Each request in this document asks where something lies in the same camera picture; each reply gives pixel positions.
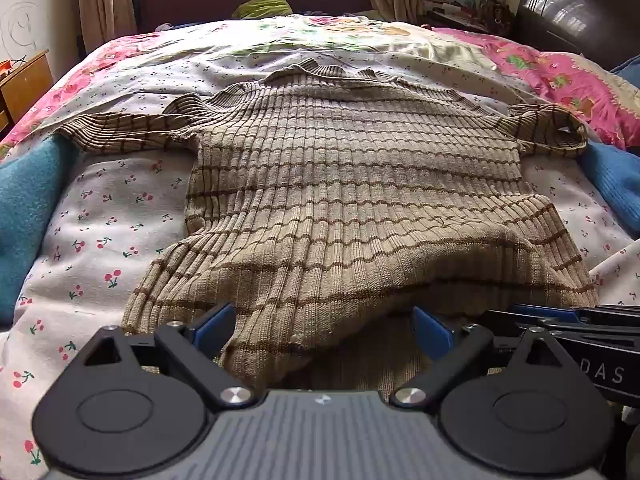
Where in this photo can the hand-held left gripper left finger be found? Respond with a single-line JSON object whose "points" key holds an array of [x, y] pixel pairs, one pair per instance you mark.
{"points": [[216, 331]]}

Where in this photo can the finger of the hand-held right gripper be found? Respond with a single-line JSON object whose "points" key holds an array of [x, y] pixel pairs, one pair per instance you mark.
{"points": [[525, 324], [550, 311]]}

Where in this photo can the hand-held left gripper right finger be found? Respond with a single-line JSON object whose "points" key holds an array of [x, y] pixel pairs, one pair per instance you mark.
{"points": [[429, 335]]}

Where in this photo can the beige striped knit sweater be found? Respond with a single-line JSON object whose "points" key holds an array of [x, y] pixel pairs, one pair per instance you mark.
{"points": [[350, 210]]}

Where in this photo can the blue fleece blanket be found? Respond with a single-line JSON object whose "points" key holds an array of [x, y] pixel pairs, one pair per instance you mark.
{"points": [[615, 180]]}

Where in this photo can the white cherry print bed sheet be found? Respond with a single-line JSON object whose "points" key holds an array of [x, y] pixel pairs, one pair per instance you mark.
{"points": [[100, 210]]}

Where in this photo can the teal fleece blanket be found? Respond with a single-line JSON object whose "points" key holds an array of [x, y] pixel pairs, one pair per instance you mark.
{"points": [[30, 200]]}

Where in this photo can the brown patterned bag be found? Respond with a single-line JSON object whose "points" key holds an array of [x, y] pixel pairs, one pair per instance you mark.
{"points": [[497, 17]]}

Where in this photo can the wooden nightstand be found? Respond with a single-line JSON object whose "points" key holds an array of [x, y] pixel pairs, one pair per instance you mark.
{"points": [[25, 90]]}

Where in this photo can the cluttered side shelf items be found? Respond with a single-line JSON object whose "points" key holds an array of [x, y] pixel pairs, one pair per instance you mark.
{"points": [[450, 5]]}

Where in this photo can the green cloth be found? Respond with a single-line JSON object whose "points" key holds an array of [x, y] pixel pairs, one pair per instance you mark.
{"points": [[262, 6]]}

